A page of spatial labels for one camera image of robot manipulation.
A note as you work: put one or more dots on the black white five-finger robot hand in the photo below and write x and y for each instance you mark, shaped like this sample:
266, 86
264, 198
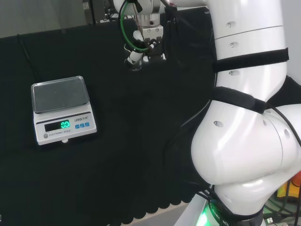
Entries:
154, 35

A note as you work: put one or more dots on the clear glass beaker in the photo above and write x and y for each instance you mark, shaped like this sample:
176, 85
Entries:
136, 68

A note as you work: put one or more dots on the white electronic balance steel pan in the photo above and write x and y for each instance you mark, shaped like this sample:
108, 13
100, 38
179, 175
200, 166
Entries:
63, 113

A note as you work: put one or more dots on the black bench cloth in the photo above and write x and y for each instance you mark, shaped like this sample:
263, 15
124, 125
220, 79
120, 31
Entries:
122, 113

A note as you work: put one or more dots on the yellow stop button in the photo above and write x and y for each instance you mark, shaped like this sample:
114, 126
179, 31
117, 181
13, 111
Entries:
282, 191

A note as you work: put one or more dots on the grey metal equipment frame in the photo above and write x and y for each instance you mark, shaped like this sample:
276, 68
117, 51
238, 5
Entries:
98, 9

